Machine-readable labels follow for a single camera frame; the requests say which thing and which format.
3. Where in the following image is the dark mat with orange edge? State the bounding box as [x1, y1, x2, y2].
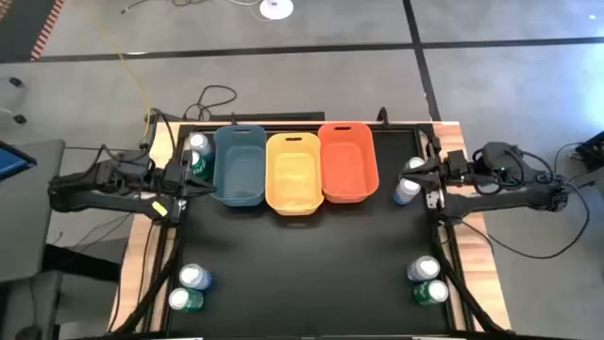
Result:
[0, 0, 65, 62]

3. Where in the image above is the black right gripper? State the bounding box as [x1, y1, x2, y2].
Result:
[400, 155, 449, 186]

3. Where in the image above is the white round disc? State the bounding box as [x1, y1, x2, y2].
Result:
[259, 0, 294, 21]

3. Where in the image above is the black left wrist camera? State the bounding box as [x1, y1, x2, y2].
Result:
[162, 162, 184, 189]

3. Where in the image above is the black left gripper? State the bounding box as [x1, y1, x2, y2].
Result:
[175, 163, 218, 196]

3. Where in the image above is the black floor device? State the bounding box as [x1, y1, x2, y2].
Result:
[574, 130, 604, 171]

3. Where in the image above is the office chair base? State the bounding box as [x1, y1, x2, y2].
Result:
[0, 75, 28, 127]

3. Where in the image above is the yellow cable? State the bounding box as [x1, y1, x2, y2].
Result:
[89, 8, 153, 138]

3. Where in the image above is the grey side table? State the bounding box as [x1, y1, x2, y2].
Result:
[0, 139, 65, 284]

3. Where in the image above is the long black arm cable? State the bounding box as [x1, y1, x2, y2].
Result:
[460, 141, 591, 260]

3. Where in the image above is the black aluminium table frame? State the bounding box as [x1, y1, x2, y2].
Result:
[141, 110, 511, 340]

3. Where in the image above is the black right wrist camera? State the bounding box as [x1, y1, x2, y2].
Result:
[446, 149, 469, 179]

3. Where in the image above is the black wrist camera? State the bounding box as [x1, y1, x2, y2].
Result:
[162, 162, 184, 189]
[446, 149, 469, 179]

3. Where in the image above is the blue can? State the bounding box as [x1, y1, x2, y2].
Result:
[177, 263, 213, 291]

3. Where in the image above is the yellow plastic bin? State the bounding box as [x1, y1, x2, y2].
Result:
[264, 132, 326, 217]

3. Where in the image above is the orange plastic bin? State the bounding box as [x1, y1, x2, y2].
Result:
[316, 122, 380, 205]

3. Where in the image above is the black looped floor cable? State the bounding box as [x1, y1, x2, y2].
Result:
[182, 84, 238, 122]

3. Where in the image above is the blue plastic bin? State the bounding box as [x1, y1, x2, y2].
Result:
[210, 124, 268, 208]

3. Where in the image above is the blue box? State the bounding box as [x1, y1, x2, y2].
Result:
[0, 141, 38, 180]

